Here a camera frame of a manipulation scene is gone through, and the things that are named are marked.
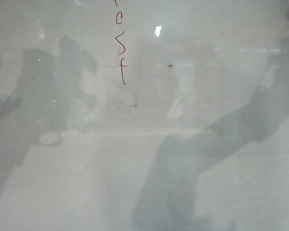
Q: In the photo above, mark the white glossy whiteboard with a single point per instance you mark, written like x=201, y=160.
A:
x=98, y=180

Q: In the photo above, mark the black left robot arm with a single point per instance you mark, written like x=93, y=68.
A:
x=38, y=84

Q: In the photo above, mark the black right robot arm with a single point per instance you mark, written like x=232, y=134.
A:
x=178, y=168

